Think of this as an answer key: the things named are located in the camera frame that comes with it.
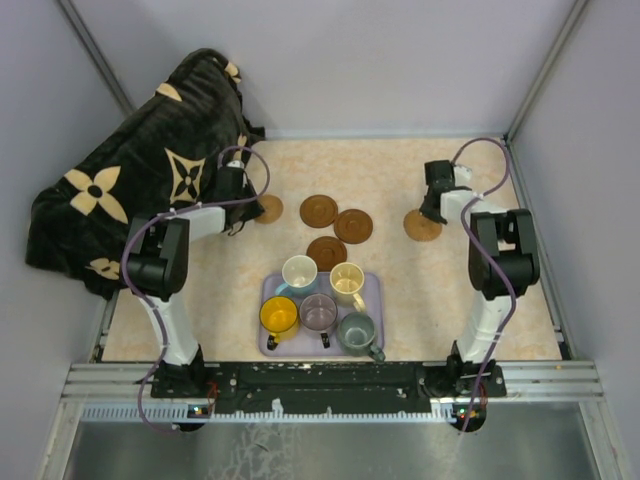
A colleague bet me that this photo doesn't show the light woven rattan coaster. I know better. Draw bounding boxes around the light woven rattan coaster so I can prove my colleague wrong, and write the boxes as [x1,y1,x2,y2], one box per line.
[254,194,284,224]
[403,209,443,242]

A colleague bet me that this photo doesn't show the dark brown wooden coaster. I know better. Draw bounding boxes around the dark brown wooden coaster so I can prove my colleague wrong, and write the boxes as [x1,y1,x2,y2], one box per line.
[334,209,373,244]
[306,236,347,272]
[299,194,338,228]

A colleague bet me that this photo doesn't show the cream yellow mug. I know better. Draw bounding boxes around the cream yellow mug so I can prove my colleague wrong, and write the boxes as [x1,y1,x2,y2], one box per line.
[329,262,366,313]

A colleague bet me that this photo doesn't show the grey green mug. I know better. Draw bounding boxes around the grey green mug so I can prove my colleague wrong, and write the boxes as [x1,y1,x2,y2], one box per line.
[337,312,386,363]

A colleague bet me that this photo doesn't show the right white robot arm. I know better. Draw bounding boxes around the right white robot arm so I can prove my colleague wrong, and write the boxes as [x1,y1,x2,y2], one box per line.
[419,160,540,396]

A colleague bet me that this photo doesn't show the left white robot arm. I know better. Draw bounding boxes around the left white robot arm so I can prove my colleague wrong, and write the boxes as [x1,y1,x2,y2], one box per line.
[120,160,258,398]

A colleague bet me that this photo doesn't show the black floral plush blanket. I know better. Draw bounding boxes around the black floral plush blanket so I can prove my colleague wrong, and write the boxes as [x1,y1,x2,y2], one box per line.
[25,48,264,299]

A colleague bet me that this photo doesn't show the white mug blue outside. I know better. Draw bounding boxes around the white mug blue outside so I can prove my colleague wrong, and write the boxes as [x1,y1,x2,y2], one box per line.
[275,255,318,296]

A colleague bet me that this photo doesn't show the purple glass mug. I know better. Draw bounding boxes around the purple glass mug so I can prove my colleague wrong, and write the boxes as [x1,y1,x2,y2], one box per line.
[299,293,339,349]

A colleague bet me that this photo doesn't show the lavender plastic tray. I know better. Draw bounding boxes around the lavender plastic tray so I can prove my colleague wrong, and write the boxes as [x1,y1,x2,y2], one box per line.
[256,272,385,359]

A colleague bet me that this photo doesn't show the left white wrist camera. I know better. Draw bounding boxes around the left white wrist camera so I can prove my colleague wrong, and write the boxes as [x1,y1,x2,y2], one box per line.
[226,160,245,170]

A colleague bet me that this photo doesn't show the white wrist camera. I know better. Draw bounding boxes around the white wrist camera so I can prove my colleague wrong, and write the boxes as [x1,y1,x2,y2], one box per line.
[226,160,245,170]
[453,164,473,185]

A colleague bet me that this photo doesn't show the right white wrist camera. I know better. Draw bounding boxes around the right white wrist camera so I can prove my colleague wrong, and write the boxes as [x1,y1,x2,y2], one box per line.
[453,164,473,185]

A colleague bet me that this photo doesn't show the yellow mug black handle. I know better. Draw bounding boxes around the yellow mug black handle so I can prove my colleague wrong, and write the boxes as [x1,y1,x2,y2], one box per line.
[259,296,300,351]

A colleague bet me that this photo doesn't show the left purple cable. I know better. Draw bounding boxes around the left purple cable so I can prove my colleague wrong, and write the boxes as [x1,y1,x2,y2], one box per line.
[121,145,271,435]

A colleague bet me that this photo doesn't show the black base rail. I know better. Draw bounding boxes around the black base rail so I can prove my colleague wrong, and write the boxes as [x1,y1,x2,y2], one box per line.
[151,361,477,415]

